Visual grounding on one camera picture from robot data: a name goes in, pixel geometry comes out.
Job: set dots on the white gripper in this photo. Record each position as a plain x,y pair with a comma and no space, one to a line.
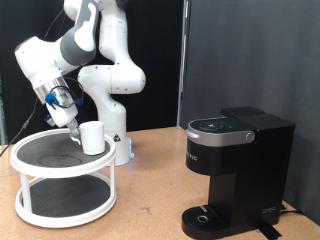
63,113

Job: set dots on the white mug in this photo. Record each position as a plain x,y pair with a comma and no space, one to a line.
93,140

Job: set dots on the white two-tier turntable shelf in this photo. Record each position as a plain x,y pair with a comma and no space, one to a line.
63,186

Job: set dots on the black Keurig coffee machine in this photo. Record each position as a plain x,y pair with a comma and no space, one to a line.
246,166

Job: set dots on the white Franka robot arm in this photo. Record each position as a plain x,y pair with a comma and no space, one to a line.
110,86

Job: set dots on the black tape strip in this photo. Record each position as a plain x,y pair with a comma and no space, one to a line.
269,232

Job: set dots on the blue mounted wrist camera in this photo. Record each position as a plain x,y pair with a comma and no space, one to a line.
50,120

